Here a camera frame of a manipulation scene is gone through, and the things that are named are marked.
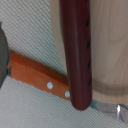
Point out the round tan plate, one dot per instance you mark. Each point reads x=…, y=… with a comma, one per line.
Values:
x=109, y=48

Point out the brown sausage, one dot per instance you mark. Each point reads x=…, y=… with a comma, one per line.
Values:
x=75, y=19

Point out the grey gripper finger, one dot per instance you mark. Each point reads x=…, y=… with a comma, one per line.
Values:
x=4, y=56

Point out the knife with orange handle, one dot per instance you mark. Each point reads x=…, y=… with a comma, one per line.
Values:
x=35, y=74

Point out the beige woven placemat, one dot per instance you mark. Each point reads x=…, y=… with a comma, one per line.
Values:
x=27, y=26

